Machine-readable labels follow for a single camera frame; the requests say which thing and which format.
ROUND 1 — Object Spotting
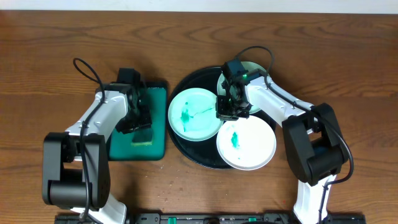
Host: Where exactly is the green scrubbing sponge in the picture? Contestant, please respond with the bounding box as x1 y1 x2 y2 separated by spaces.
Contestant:
131 128 154 146

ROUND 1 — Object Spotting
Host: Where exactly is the rectangular black water tray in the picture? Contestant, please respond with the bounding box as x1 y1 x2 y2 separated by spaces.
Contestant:
107 82 168 161

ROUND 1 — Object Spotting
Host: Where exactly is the round black tray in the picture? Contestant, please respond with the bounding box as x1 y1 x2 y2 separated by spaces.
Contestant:
168 67 276 169

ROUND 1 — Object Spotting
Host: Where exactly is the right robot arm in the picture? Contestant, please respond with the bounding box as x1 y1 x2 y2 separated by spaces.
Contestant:
216 74 354 223

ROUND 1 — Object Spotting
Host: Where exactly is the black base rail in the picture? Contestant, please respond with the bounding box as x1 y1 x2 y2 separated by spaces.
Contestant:
54 211 366 224

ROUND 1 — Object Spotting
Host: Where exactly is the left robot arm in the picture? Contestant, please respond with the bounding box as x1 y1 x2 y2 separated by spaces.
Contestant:
42 82 152 223

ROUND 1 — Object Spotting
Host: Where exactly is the white plate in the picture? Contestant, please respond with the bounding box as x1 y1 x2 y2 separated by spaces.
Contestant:
216 116 277 170

